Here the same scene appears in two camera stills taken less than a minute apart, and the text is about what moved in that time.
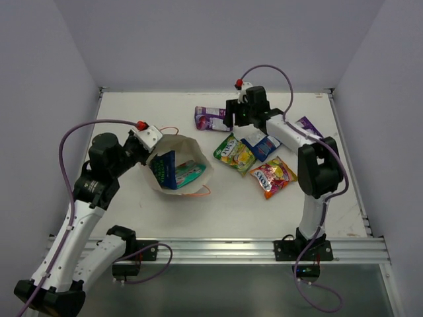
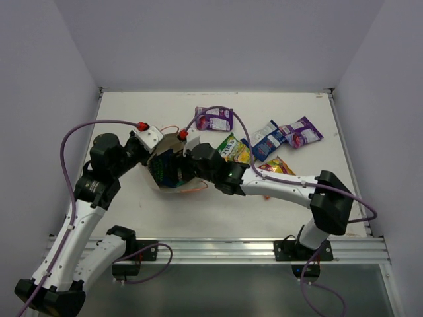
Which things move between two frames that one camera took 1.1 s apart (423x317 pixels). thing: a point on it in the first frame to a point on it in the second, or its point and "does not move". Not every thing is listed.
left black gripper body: (137, 149) does not move
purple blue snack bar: (211, 119) does not move
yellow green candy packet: (236, 154) does not move
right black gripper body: (242, 112) to (188, 168)
